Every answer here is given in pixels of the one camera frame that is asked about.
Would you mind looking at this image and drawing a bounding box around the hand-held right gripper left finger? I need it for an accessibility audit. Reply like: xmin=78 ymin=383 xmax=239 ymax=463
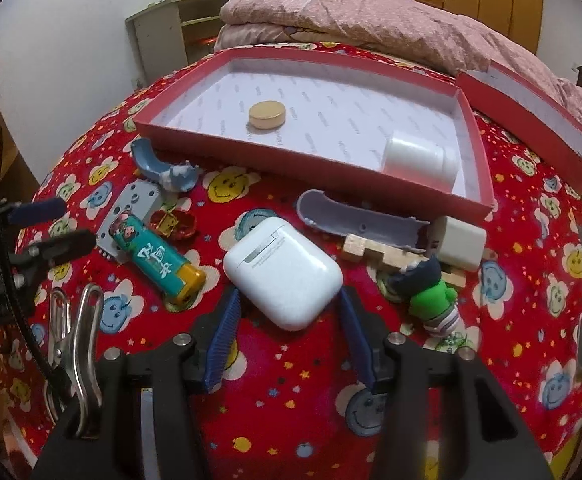
xmin=31 ymin=287 xmax=244 ymax=480

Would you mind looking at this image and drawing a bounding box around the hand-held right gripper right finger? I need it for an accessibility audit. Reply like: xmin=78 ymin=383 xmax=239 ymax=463
xmin=338 ymin=287 xmax=554 ymax=480

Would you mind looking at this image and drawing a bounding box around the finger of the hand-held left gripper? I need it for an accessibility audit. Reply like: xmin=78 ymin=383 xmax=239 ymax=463
xmin=10 ymin=229 xmax=96 ymax=282
xmin=7 ymin=197 xmax=68 ymax=227

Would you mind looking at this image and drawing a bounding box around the silver metal plate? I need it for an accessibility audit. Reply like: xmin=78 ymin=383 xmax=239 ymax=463
xmin=96 ymin=180 xmax=164 ymax=266

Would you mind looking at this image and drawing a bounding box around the white earbuds case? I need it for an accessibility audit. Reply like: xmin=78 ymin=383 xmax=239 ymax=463
xmin=222 ymin=216 xmax=344 ymax=332

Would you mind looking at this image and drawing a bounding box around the wooden block puzzle piece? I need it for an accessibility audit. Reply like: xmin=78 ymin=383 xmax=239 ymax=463
xmin=342 ymin=232 xmax=464 ymax=286

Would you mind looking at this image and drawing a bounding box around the green printed lighter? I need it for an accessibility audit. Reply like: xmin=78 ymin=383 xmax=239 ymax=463
xmin=110 ymin=212 xmax=207 ymax=303

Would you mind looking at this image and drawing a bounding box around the lilac plastic shell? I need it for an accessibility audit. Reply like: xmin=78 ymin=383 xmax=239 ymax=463
xmin=298 ymin=188 xmax=431 ymax=253

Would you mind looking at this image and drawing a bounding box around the blue curved plastic piece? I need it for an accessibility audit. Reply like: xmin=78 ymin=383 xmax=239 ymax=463
xmin=131 ymin=137 xmax=201 ymax=192

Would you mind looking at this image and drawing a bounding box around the red cardboard box tray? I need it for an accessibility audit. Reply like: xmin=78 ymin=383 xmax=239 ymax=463
xmin=133 ymin=47 xmax=497 ymax=223

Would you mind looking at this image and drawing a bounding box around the green toy figure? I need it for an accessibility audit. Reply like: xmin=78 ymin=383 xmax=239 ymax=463
xmin=388 ymin=257 xmax=459 ymax=338

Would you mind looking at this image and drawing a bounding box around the red smiley printed blanket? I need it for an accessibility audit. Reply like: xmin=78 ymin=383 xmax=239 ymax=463
xmin=0 ymin=42 xmax=582 ymax=480

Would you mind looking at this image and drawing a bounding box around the metal spring clip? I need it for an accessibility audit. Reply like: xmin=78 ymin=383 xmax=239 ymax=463
xmin=45 ymin=284 xmax=106 ymax=438

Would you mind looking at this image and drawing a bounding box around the small red gold toy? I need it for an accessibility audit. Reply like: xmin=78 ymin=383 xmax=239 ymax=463
xmin=149 ymin=208 xmax=197 ymax=241

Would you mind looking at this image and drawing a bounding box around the white charger adapter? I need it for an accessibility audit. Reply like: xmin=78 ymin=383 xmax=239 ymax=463
xmin=431 ymin=215 xmax=487 ymax=272

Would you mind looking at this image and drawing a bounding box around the white plastic bottle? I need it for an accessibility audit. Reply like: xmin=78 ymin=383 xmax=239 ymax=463
xmin=383 ymin=130 xmax=459 ymax=186

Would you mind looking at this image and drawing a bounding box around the pale wooden shelf unit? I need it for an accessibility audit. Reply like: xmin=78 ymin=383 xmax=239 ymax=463
xmin=125 ymin=0 xmax=244 ymax=91

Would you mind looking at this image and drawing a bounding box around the gold round disc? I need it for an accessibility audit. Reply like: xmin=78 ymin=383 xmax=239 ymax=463
xmin=248 ymin=101 xmax=288 ymax=131

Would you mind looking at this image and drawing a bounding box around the red cardboard box lid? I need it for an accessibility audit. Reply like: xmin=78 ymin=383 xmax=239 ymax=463
xmin=456 ymin=59 xmax=582 ymax=193

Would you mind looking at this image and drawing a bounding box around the pink quilt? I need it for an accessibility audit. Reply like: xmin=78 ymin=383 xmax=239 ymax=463
xmin=214 ymin=0 xmax=582 ymax=181

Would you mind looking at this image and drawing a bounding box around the black cable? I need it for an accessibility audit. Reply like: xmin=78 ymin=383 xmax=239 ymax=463
xmin=0 ymin=162 xmax=72 ymax=411

